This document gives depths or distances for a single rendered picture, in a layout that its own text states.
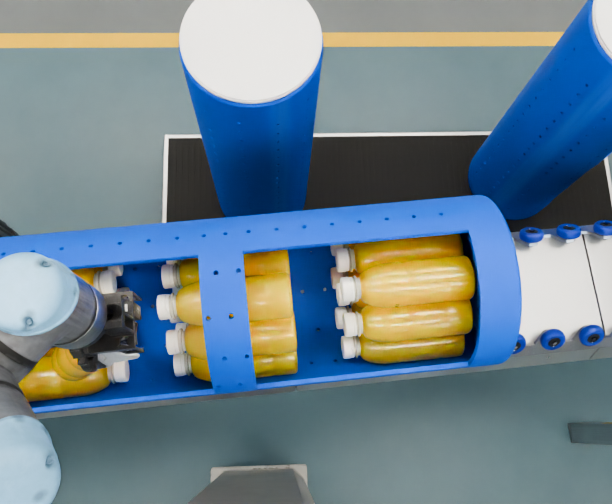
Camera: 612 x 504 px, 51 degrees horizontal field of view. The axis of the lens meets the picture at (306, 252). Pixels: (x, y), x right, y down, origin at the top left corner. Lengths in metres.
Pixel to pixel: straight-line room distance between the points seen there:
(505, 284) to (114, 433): 1.51
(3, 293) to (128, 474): 1.61
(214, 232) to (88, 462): 1.36
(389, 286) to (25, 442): 0.61
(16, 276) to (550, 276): 1.01
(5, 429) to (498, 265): 0.70
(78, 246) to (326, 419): 1.31
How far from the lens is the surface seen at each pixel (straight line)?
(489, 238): 1.00
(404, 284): 0.99
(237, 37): 1.32
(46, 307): 0.61
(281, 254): 1.03
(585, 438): 2.24
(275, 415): 2.14
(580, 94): 1.57
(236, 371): 0.98
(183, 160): 2.19
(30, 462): 0.53
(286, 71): 1.28
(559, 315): 1.35
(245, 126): 1.34
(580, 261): 1.39
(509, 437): 2.27
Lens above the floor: 2.14
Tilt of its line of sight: 75 degrees down
